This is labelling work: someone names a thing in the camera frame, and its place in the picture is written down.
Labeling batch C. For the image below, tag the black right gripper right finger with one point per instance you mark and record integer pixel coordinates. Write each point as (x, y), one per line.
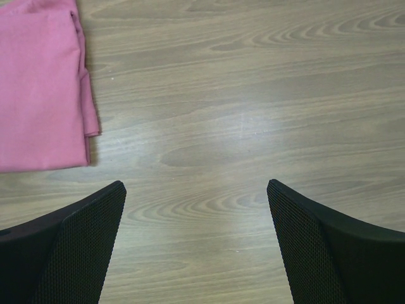
(330, 257)

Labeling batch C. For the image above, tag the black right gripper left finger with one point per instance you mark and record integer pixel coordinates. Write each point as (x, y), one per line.
(63, 256)

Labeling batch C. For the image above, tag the pink t shirt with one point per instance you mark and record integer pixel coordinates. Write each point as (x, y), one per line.
(47, 110)

